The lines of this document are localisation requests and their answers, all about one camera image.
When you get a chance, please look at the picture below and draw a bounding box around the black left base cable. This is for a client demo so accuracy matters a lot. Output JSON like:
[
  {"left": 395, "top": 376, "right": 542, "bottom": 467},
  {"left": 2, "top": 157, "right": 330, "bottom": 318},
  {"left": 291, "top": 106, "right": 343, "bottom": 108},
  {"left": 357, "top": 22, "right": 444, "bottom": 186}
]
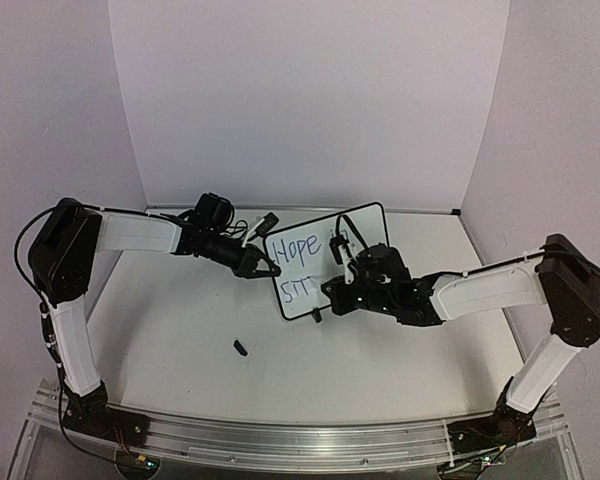
[{"left": 54, "top": 407, "right": 131, "bottom": 469}]

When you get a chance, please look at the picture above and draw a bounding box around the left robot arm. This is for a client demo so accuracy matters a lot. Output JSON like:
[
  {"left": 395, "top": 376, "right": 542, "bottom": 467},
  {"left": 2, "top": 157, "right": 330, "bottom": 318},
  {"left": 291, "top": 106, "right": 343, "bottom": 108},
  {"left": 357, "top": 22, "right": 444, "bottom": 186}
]
[{"left": 28, "top": 193, "right": 281, "bottom": 446}]

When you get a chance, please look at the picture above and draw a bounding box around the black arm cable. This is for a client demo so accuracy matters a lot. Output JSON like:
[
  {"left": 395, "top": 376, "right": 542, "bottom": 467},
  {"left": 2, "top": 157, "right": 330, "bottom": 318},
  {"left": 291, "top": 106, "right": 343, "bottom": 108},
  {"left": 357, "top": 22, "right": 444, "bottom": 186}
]
[
  {"left": 333, "top": 213, "right": 600, "bottom": 331},
  {"left": 13, "top": 207, "right": 81, "bottom": 401}
]

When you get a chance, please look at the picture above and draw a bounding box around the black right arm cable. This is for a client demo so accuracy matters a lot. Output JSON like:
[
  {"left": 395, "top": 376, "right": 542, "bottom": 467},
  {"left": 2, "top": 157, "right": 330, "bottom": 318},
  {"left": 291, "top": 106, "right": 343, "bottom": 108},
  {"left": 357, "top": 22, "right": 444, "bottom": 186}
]
[{"left": 333, "top": 213, "right": 600, "bottom": 331}]

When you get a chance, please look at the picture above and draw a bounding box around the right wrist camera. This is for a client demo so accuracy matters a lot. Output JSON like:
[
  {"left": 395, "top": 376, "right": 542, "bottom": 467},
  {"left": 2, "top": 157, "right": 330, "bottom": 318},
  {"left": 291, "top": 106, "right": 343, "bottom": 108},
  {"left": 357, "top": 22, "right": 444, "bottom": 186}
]
[{"left": 329, "top": 234, "right": 352, "bottom": 265}]

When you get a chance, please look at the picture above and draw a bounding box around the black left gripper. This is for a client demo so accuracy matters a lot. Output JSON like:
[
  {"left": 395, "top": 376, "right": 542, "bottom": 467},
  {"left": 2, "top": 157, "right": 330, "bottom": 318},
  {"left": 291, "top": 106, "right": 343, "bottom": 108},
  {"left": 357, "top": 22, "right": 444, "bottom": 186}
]
[{"left": 204, "top": 228, "right": 282, "bottom": 278}]

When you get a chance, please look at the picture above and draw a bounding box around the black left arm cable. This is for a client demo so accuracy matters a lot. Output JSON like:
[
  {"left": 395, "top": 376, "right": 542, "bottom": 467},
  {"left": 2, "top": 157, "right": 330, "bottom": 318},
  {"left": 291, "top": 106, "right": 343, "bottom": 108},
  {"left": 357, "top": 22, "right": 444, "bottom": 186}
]
[{"left": 13, "top": 207, "right": 81, "bottom": 401}]

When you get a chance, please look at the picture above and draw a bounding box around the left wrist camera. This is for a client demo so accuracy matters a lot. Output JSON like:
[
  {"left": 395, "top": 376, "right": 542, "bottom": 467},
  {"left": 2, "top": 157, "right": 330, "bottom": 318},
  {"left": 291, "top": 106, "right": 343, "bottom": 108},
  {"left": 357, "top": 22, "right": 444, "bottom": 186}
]
[{"left": 242, "top": 212, "right": 279, "bottom": 246}]

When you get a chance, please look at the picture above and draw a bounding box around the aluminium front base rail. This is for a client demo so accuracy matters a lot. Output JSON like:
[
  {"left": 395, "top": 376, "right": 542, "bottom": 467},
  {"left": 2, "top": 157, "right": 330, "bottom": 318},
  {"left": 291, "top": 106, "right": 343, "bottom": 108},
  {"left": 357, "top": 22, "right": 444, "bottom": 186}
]
[{"left": 8, "top": 384, "right": 582, "bottom": 479}]

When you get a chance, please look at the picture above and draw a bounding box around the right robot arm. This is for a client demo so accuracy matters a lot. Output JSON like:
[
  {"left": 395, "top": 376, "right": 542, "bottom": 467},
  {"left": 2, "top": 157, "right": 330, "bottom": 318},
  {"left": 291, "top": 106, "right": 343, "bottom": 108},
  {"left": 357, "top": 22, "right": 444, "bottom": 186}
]
[{"left": 321, "top": 234, "right": 600, "bottom": 452}]

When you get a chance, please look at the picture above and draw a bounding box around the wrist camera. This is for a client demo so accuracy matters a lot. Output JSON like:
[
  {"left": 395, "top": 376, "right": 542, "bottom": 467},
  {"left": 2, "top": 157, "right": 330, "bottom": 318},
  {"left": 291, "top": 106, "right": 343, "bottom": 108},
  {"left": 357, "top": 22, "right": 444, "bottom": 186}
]
[
  {"left": 242, "top": 212, "right": 279, "bottom": 246},
  {"left": 329, "top": 234, "right": 352, "bottom": 265}
]

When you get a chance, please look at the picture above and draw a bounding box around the blue marker cap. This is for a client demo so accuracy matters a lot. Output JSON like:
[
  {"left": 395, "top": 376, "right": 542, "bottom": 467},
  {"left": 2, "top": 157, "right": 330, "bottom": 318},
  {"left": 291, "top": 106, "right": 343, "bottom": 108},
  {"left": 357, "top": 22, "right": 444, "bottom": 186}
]
[{"left": 233, "top": 339, "right": 248, "bottom": 357}]

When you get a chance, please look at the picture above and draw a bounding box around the white marker pen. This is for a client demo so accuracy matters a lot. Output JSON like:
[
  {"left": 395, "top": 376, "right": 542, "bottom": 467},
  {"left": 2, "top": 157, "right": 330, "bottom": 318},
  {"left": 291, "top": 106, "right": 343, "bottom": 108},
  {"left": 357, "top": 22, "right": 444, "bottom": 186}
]
[{"left": 311, "top": 279, "right": 324, "bottom": 291}]

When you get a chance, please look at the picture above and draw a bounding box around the white whiteboard with black frame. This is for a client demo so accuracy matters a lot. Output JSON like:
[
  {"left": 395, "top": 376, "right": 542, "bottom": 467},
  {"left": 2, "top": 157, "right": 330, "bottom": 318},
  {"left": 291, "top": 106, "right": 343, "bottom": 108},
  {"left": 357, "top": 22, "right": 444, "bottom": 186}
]
[{"left": 264, "top": 202, "right": 389, "bottom": 321}]

